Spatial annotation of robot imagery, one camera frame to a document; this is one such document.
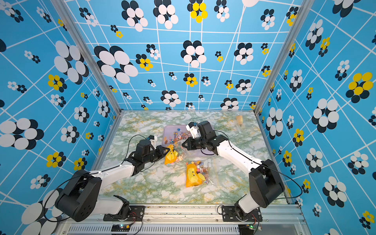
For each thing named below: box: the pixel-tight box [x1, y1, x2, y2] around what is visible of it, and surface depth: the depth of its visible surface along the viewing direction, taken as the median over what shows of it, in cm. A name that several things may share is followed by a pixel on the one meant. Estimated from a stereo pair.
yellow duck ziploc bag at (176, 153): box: [164, 141, 190, 165], surface depth 86 cm
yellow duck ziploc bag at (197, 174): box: [185, 160, 210, 188], surface depth 84 cm
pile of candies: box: [168, 128, 191, 144], surface depth 104 cm
